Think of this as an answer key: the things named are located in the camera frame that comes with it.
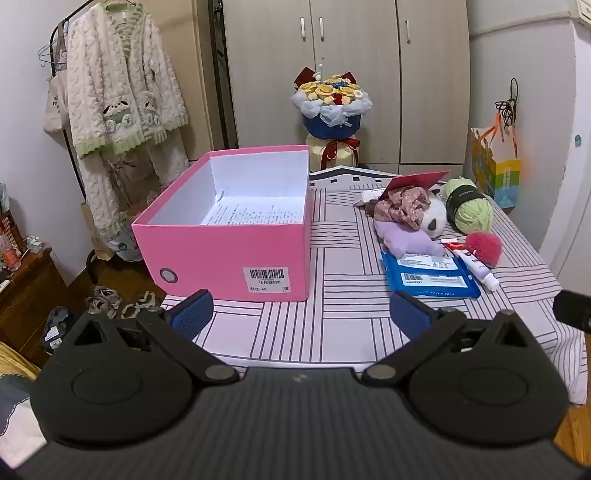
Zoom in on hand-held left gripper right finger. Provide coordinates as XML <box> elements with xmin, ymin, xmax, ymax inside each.
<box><xmin>360</xmin><ymin>291</ymin><xmax>532</xmax><ymax>387</ymax></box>

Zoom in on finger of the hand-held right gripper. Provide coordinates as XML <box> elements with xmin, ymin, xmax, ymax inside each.
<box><xmin>553</xmin><ymin>290</ymin><xmax>591</xmax><ymax>332</ymax></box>

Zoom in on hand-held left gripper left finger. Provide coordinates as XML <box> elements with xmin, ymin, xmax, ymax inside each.
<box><xmin>69</xmin><ymin>290</ymin><xmax>241</xmax><ymax>386</ymax></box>

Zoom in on pink cardboard box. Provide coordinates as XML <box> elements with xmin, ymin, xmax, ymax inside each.
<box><xmin>131</xmin><ymin>144</ymin><xmax>314</xmax><ymax>302</ymax></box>

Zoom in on purple cloth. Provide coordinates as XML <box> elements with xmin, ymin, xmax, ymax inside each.
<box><xmin>373</xmin><ymin>220</ymin><xmax>446</xmax><ymax>257</ymax></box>

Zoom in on white cream tube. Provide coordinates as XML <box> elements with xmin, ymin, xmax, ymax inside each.
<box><xmin>441</xmin><ymin>239</ymin><xmax>500</xmax><ymax>291</ymax></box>

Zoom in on pink pompom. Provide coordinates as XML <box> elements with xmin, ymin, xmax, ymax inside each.
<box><xmin>463</xmin><ymin>232</ymin><xmax>504</xmax><ymax>267</ymax></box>

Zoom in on white panda plush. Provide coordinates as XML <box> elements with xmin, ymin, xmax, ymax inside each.
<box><xmin>418</xmin><ymin>187</ymin><xmax>448</xmax><ymax>238</ymax></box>

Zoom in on pink floral scrunchie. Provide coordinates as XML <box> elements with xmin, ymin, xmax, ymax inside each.
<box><xmin>373</xmin><ymin>185</ymin><xmax>435</xmax><ymax>230</ymax></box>

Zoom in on green yarn ball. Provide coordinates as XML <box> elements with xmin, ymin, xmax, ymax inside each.
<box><xmin>442</xmin><ymin>178</ymin><xmax>495</xmax><ymax>234</ymax></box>

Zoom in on beige sandal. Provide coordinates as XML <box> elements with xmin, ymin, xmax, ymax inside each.
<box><xmin>85</xmin><ymin>286</ymin><xmax>121</xmax><ymax>319</ymax></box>
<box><xmin>121</xmin><ymin>291</ymin><xmax>162</xmax><ymax>319</ymax></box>

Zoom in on striped tablecloth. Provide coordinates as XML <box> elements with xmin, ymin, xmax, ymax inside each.
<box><xmin>159</xmin><ymin>164</ymin><xmax>587</xmax><ymax>407</ymax></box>

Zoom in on brown paper bag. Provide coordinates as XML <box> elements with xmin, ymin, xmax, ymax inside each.
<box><xmin>81</xmin><ymin>200</ymin><xmax>148</xmax><ymax>264</ymax></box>

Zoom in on printed paper sheet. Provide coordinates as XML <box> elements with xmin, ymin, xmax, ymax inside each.
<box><xmin>199</xmin><ymin>190</ymin><xmax>306</xmax><ymax>227</ymax></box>

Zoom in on red card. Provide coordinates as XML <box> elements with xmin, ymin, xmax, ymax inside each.
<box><xmin>382</xmin><ymin>171</ymin><xmax>451</xmax><ymax>199</ymax></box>

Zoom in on colourful paper gift bag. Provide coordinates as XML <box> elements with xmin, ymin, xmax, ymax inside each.
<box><xmin>470</xmin><ymin>113</ymin><xmax>522</xmax><ymax>210</ymax></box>

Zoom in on fluffy cream pajama pants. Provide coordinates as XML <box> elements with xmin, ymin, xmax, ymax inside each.
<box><xmin>76</xmin><ymin>122</ymin><xmax>190</xmax><ymax>241</ymax></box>

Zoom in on wooden cabinet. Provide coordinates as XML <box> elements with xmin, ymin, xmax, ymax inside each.
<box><xmin>0</xmin><ymin>247</ymin><xmax>70</xmax><ymax>365</ymax></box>

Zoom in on red printed box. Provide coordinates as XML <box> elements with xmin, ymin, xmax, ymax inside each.
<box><xmin>0</xmin><ymin>210</ymin><xmax>27</xmax><ymax>273</ymax></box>

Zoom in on black clothes rack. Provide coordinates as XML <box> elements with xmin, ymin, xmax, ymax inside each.
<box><xmin>38</xmin><ymin>0</ymin><xmax>148</xmax><ymax>284</ymax></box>

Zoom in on hanging key bundle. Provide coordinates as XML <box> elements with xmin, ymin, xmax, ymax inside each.
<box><xmin>495</xmin><ymin>78</ymin><xmax>520</xmax><ymax>127</ymax></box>

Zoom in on yellow flower bouquet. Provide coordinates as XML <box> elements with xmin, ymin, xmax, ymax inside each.
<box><xmin>290</xmin><ymin>58</ymin><xmax>374</xmax><ymax>172</ymax></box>

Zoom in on beige tote bag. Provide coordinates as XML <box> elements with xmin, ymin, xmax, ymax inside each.
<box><xmin>43</xmin><ymin>23</ymin><xmax>70</xmax><ymax>148</ymax></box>

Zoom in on fluffy cream pajama jacket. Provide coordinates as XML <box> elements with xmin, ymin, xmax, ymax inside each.
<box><xmin>65</xmin><ymin>2</ymin><xmax>190</xmax><ymax>160</ymax></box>

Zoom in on beige wardrobe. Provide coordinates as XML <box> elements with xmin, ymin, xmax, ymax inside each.
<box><xmin>208</xmin><ymin>0</ymin><xmax>472</xmax><ymax>167</ymax></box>

